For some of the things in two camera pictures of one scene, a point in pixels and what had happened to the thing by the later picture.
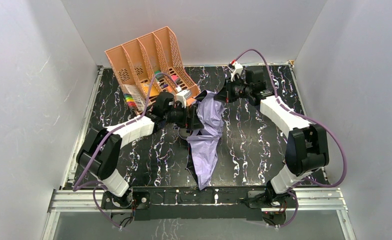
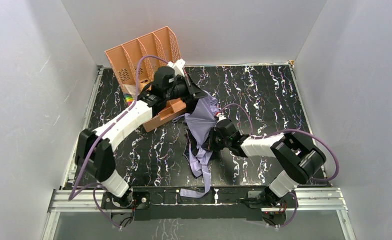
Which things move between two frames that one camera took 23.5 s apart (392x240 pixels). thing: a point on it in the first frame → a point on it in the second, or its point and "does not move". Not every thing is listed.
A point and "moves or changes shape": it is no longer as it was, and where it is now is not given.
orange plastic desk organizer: (152, 63) does not move
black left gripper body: (189, 117) → (189, 89)
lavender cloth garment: (211, 110) moves or changes shape
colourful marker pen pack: (130, 100) does not move
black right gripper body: (225, 93) → (212, 140)
